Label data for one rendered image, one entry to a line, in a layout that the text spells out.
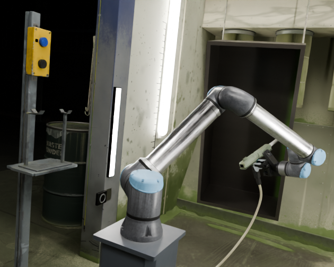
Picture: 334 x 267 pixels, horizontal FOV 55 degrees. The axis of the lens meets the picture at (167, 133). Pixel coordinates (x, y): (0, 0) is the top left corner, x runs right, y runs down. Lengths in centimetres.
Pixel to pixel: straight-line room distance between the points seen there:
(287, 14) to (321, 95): 90
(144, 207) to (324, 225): 218
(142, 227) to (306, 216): 213
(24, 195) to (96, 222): 59
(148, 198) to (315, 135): 251
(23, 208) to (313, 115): 283
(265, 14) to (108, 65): 174
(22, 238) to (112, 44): 134
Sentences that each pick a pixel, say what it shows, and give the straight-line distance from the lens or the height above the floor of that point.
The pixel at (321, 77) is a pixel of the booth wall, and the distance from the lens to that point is 367.
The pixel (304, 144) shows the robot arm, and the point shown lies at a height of 108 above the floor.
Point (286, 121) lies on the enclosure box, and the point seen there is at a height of 115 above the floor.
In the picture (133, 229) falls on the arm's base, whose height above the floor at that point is 69.
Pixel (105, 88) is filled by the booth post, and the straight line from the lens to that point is 225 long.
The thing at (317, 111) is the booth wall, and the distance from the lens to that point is 365.
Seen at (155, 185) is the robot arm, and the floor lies 88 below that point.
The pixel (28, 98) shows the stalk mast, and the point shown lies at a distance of 200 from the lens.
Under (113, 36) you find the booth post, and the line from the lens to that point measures 225.
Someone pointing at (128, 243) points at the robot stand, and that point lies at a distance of 142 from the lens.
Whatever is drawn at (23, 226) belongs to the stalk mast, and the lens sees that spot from 218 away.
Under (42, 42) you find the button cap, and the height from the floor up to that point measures 148.
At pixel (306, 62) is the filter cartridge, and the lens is 339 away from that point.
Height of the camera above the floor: 128
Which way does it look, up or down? 7 degrees down
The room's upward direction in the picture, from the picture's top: 6 degrees clockwise
